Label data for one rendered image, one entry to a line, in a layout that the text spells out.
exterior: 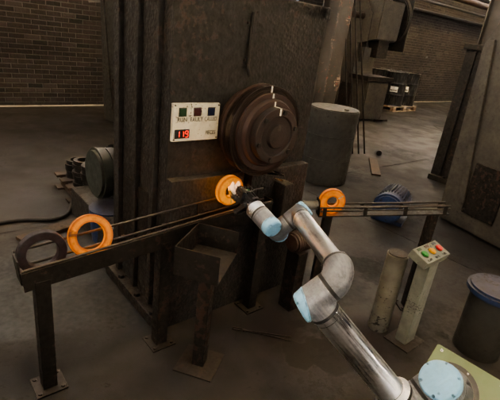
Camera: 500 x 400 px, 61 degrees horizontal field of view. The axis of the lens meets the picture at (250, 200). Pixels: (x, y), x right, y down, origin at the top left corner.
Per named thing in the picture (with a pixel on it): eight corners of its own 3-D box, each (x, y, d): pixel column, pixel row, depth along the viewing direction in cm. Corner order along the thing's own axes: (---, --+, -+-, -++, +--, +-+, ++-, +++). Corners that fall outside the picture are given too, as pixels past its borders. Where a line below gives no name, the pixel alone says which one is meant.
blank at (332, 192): (325, 216, 258) (327, 218, 255) (313, 196, 252) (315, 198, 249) (348, 203, 256) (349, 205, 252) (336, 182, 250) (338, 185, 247)
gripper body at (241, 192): (248, 182, 209) (262, 198, 203) (243, 197, 214) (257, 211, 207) (236, 185, 205) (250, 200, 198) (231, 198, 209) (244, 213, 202)
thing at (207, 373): (167, 378, 203) (174, 246, 177) (189, 343, 227) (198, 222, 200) (205, 390, 199) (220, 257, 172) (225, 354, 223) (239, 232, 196)
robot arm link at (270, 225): (271, 240, 198) (263, 233, 189) (255, 224, 205) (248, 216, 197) (286, 227, 198) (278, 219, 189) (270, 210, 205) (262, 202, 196)
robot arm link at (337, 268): (355, 263, 145) (298, 194, 207) (326, 285, 146) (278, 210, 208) (371, 284, 149) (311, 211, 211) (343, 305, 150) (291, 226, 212)
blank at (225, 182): (214, 178, 210) (218, 180, 207) (240, 171, 219) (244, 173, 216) (214, 205, 216) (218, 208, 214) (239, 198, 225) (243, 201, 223)
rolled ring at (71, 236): (86, 266, 180) (84, 265, 183) (121, 239, 189) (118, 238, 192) (59, 232, 173) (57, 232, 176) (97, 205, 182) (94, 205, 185)
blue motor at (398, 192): (366, 221, 412) (374, 189, 399) (381, 205, 458) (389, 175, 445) (398, 232, 398) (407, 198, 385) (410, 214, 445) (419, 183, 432)
